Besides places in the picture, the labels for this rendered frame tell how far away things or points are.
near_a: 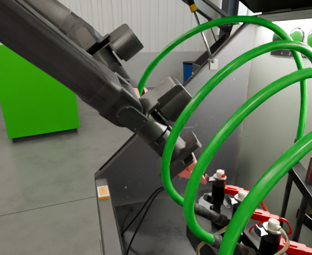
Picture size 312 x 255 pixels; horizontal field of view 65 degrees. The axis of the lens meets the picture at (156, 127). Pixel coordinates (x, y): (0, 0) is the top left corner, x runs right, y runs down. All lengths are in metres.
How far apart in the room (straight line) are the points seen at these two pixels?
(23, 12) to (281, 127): 0.69
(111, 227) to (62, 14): 0.53
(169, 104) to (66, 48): 0.19
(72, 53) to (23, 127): 3.49
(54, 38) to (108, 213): 0.47
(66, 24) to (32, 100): 3.10
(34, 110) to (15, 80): 0.44
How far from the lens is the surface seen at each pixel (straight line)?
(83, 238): 2.03
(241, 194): 0.49
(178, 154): 0.48
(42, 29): 0.36
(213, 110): 0.86
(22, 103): 3.74
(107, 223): 0.66
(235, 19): 0.55
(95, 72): 0.37
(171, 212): 0.87
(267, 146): 0.86
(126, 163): 0.82
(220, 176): 0.55
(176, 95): 0.44
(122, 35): 0.61
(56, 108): 3.78
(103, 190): 0.75
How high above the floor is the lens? 1.38
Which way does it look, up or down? 20 degrees down
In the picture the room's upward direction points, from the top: straight up
